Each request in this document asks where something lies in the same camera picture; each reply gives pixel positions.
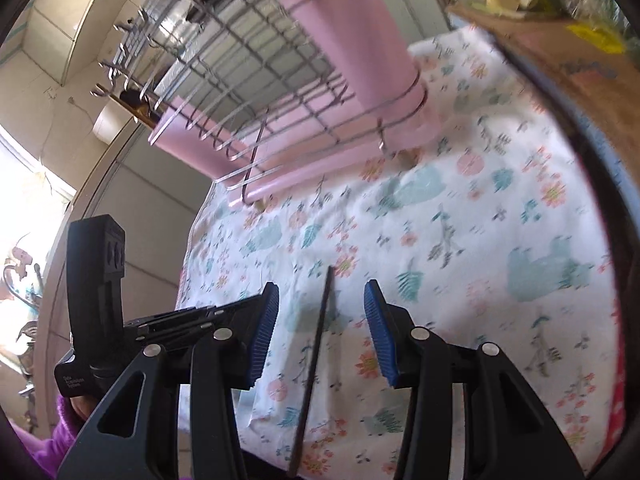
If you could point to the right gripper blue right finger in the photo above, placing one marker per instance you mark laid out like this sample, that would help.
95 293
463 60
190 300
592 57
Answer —
390 327

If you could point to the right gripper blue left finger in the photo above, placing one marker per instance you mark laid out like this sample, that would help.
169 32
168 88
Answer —
262 334

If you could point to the dark metal chopstick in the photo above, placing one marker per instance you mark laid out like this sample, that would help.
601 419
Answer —
298 444

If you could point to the left hand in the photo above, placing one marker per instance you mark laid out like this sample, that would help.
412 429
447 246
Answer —
83 406

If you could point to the purple fuzzy left sleeve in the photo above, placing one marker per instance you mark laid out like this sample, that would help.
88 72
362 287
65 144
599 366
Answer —
50 453

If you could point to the floral animal print cloth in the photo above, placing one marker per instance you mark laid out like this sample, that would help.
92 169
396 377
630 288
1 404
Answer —
493 235

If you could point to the pink cup left side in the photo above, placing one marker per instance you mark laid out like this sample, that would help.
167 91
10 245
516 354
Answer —
195 146

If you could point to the pink cup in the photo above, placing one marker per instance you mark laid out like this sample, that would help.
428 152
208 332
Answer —
362 41
195 146

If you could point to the pink plastic rack tray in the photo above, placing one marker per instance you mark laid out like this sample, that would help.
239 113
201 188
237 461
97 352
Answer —
303 142

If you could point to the white rice cooker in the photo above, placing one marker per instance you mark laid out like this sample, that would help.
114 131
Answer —
109 124

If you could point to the black ladle in cup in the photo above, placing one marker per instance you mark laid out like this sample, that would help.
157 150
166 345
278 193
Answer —
132 98

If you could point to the pink cup right side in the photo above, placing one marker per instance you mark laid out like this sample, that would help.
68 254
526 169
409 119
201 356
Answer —
362 41

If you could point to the cardboard box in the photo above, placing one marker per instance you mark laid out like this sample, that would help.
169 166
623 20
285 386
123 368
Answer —
604 85

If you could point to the metal wire utensil rack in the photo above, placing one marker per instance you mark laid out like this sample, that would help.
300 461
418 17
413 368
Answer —
235 61

